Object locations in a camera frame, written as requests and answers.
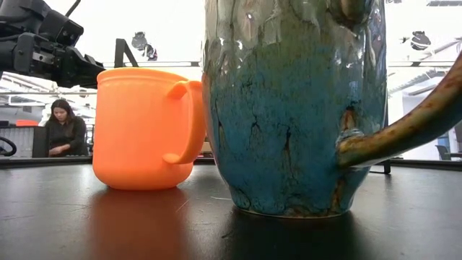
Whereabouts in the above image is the person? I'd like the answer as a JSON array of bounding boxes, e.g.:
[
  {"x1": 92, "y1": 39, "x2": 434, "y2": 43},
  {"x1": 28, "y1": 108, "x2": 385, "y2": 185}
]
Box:
[{"x1": 45, "y1": 99, "x2": 90, "y2": 158}]

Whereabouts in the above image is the black monitor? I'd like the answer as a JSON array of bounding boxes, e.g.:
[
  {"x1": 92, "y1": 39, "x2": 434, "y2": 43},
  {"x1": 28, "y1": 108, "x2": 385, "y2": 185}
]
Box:
[{"x1": 31, "y1": 126, "x2": 50, "y2": 159}]

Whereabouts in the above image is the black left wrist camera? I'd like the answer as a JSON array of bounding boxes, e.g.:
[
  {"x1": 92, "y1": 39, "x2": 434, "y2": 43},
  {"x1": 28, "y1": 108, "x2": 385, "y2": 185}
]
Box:
[{"x1": 38, "y1": 9, "x2": 85, "y2": 48}]

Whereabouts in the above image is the green blue glazed ceramic mug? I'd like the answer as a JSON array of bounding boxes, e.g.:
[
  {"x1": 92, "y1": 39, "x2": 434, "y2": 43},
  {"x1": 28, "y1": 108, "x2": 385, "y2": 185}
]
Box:
[{"x1": 201, "y1": 0, "x2": 462, "y2": 220}]

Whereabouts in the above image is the black aluminium table frame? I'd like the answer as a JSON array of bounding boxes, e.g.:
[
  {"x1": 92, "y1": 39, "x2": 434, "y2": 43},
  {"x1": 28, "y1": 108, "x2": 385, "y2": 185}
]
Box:
[{"x1": 0, "y1": 157, "x2": 462, "y2": 171}]

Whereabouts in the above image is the orange plastic mug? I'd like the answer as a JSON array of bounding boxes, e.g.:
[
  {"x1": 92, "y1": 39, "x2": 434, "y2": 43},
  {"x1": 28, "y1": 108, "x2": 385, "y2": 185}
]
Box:
[{"x1": 92, "y1": 67, "x2": 206, "y2": 191}]

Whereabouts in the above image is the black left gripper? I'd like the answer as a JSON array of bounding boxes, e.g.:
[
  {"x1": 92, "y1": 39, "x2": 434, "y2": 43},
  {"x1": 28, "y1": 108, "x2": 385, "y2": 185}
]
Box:
[{"x1": 0, "y1": 31, "x2": 107, "y2": 90}]

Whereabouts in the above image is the black cable loop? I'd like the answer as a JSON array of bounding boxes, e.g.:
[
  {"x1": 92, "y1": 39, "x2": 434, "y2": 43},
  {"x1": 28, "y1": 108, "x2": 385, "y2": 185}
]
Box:
[{"x1": 0, "y1": 136, "x2": 18, "y2": 157}]

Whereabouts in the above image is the dark office chair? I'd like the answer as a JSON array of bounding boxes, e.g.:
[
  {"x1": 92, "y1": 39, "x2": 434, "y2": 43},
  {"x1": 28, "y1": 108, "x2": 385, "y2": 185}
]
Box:
[{"x1": 435, "y1": 144, "x2": 462, "y2": 161}]

